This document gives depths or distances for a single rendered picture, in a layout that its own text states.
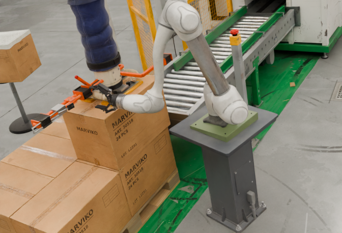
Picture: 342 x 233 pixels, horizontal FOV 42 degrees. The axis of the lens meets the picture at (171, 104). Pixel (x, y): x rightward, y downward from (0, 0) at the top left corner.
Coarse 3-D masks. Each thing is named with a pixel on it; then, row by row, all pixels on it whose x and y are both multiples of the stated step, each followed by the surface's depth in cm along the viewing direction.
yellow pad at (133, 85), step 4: (136, 80) 309; (140, 80) 307; (128, 84) 301; (132, 84) 303; (136, 84) 303; (140, 84) 306; (128, 88) 299; (132, 88) 299; (116, 92) 291; (120, 92) 296; (124, 92) 295; (128, 92) 296; (104, 104) 288
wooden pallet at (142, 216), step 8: (176, 168) 350; (176, 176) 351; (168, 184) 343; (176, 184) 352; (160, 192) 346; (168, 192) 345; (152, 200) 340; (160, 200) 338; (144, 208) 334; (152, 208) 332; (136, 216) 313; (144, 216) 326; (128, 224) 306; (136, 224) 314; (120, 232) 299; (128, 232) 307; (136, 232) 315
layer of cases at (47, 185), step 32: (64, 128) 356; (32, 160) 322; (64, 160) 315; (160, 160) 330; (0, 192) 295; (32, 192) 288; (64, 192) 282; (96, 192) 276; (128, 192) 301; (0, 224) 283; (32, 224) 260; (64, 224) 255; (96, 224) 278
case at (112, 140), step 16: (128, 80) 316; (144, 80) 311; (80, 112) 286; (96, 112) 282; (112, 112) 278; (128, 112) 290; (160, 112) 318; (80, 128) 292; (96, 128) 281; (112, 128) 280; (128, 128) 292; (144, 128) 306; (160, 128) 321; (80, 144) 302; (96, 144) 291; (112, 144) 282; (128, 144) 294; (144, 144) 308; (96, 160) 300; (112, 160) 289; (128, 160) 297
